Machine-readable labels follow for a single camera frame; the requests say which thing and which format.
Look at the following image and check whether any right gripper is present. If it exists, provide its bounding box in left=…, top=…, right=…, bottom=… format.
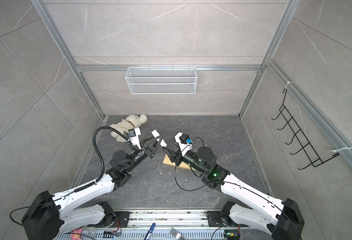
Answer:
left=164, top=137, right=208, bottom=176

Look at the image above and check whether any white glue stick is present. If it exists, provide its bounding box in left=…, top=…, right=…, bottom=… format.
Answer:
left=152, top=130, right=167, bottom=147

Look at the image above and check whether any yellow envelope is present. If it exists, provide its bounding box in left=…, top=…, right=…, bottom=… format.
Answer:
left=163, top=155, right=190, bottom=170

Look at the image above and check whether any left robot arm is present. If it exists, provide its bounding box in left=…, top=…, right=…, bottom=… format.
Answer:
left=19, top=126, right=167, bottom=240

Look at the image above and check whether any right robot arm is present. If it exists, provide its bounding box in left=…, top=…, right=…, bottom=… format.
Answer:
left=164, top=147, right=305, bottom=240

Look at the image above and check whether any white teddy bear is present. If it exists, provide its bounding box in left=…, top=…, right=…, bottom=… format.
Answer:
left=110, top=115, right=148, bottom=134

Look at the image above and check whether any blue marker pen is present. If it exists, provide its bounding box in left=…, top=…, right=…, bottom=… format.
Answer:
left=144, top=223, right=156, bottom=240

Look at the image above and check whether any silver fork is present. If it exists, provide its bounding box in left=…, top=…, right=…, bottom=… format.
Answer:
left=170, top=228, right=185, bottom=240

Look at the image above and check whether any pink object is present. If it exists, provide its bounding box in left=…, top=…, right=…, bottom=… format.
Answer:
left=71, top=229, right=82, bottom=240

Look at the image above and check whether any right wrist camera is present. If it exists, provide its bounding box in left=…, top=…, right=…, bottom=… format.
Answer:
left=175, top=133, right=192, bottom=156

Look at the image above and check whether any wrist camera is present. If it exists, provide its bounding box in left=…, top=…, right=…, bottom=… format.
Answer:
left=175, top=133, right=192, bottom=156
left=128, top=128, right=141, bottom=149

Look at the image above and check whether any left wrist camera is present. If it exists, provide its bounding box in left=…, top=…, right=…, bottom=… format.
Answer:
left=128, top=128, right=141, bottom=149

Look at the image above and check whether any white wire mesh basket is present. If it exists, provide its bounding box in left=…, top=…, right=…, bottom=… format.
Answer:
left=125, top=67, right=198, bottom=95

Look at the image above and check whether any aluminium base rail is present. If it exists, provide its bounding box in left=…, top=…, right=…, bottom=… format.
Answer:
left=40, top=209, right=293, bottom=240

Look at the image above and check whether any black wire hook rack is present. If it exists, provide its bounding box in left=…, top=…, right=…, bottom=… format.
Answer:
left=271, top=89, right=340, bottom=171

